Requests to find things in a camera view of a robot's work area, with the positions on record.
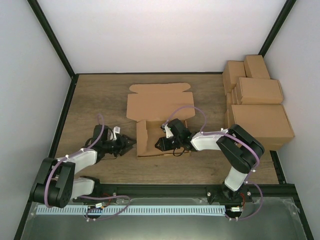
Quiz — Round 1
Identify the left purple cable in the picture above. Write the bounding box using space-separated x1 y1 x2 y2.
43 114 132 223

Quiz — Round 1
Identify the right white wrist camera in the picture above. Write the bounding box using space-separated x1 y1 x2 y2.
161 123 174 139

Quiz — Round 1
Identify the left black frame post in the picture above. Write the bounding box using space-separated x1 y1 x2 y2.
27 0 76 79

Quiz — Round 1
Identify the light blue slotted cable duct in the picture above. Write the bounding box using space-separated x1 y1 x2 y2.
35 205 226 217

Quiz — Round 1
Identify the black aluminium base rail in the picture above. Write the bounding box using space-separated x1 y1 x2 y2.
72 184 226 205

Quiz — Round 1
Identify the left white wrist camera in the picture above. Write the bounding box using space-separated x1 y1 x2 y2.
110 126 121 141

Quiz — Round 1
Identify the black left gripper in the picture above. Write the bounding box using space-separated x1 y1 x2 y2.
103 134 138 157

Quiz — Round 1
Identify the bottom stacked cardboard box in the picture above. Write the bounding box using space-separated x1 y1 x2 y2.
263 143 285 151

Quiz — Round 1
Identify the purple cable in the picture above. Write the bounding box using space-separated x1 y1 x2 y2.
162 105 265 222
43 114 132 223

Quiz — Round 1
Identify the right black frame post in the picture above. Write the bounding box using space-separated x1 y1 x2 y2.
258 0 297 58

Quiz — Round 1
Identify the large front cardboard box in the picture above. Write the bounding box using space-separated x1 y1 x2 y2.
228 104 295 147

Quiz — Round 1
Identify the rear left cardboard box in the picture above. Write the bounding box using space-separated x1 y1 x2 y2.
222 60 246 95

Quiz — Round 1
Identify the brown cardboard box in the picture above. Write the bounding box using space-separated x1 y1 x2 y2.
126 83 194 158

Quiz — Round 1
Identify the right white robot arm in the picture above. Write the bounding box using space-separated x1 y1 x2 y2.
154 118 265 202

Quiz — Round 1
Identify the middle folded cardboard box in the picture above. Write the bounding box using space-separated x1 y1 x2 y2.
235 77 284 105

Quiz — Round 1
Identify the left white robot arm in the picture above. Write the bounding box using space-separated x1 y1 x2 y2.
30 124 137 208

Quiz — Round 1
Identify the rear right cardboard box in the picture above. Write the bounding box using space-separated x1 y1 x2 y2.
243 55 270 79

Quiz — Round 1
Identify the black frame post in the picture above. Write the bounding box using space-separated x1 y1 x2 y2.
27 0 76 79
258 0 297 58

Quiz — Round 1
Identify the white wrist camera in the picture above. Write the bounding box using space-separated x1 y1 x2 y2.
110 126 121 141
161 123 174 139

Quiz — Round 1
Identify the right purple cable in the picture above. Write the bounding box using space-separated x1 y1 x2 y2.
162 105 265 222

